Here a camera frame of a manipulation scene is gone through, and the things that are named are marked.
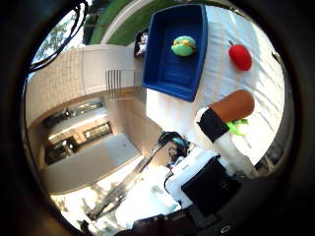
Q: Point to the red plush apple toy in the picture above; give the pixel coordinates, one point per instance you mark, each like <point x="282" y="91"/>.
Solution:
<point x="241" y="57"/>

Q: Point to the green round plush toy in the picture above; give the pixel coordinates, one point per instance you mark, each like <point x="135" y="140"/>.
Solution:
<point x="183" y="46"/>

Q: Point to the blue plastic container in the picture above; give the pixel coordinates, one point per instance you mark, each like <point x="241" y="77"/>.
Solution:
<point x="174" y="65"/>

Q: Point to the brown plush sausage toy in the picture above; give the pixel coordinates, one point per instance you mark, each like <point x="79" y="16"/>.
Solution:
<point x="234" y="105"/>

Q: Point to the white table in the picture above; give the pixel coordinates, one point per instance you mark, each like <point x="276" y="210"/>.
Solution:
<point x="223" y="78"/>

